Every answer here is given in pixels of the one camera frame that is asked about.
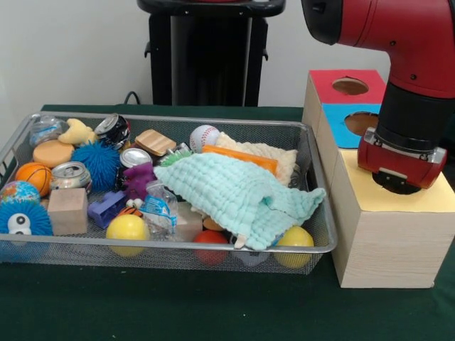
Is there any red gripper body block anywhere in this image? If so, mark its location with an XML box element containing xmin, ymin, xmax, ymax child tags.
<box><xmin>357</xmin><ymin>137</ymin><xmax>448</xmax><ymax>191</ymax></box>

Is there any orange plastic toy block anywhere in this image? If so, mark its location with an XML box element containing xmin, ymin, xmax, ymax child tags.
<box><xmin>202</xmin><ymin>144</ymin><xmax>280</xmax><ymax>175</ymax></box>

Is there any mint knitted cloth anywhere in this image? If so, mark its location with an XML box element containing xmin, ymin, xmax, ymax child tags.
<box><xmin>153</xmin><ymin>153</ymin><xmax>327</xmax><ymax>251</ymax></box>

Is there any wooden three-hole box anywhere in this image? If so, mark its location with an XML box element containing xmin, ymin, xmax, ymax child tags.
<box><xmin>301</xmin><ymin>69</ymin><xmax>455</xmax><ymax>289</ymax></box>

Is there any silver mesh bin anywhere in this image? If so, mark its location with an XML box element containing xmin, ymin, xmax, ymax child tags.
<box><xmin>0</xmin><ymin>111</ymin><xmax>338</xmax><ymax>276</ymax></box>

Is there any cream knitted cloth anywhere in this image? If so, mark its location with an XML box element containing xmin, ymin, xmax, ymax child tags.
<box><xmin>215</xmin><ymin>131</ymin><xmax>299</xmax><ymax>188</ymax></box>

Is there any plain yellow ball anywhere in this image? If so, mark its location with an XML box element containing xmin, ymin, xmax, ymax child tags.
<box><xmin>275</xmin><ymin>226</ymin><xmax>316</xmax><ymax>269</ymax></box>

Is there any white baseball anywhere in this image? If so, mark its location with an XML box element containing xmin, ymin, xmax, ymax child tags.
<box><xmin>189</xmin><ymin>124</ymin><xmax>221</xmax><ymax>152</ymax></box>

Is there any striped wooden block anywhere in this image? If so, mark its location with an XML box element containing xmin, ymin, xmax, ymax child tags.
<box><xmin>134</xmin><ymin>129</ymin><xmax>178</xmax><ymax>157</ymax></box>

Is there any yellow smiley ball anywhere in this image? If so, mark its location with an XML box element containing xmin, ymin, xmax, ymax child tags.
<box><xmin>105</xmin><ymin>214</ymin><xmax>150</xmax><ymax>256</ymax></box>

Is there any blue spiky ball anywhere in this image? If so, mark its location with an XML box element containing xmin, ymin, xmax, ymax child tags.
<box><xmin>70</xmin><ymin>141</ymin><xmax>122</xmax><ymax>193</ymax></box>

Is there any plain wooden cube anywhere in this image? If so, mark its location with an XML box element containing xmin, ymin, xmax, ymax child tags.
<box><xmin>48</xmin><ymin>188</ymin><xmax>90</xmax><ymax>236</ymax></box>

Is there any small orange basketball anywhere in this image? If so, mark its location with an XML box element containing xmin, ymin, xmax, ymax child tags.
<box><xmin>15</xmin><ymin>162</ymin><xmax>53</xmax><ymax>197</ymax></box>

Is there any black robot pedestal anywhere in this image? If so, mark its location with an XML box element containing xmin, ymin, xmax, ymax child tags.
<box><xmin>136</xmin><ymin>0</ymin><xmax>287</xmax><ymax>107</ymax></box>

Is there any black cable loop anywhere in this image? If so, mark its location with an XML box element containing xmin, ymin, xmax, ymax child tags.
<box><xmin>123</xmin><ymin>91</ymin><xmax>144</xmax><ymax>106</ymax></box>

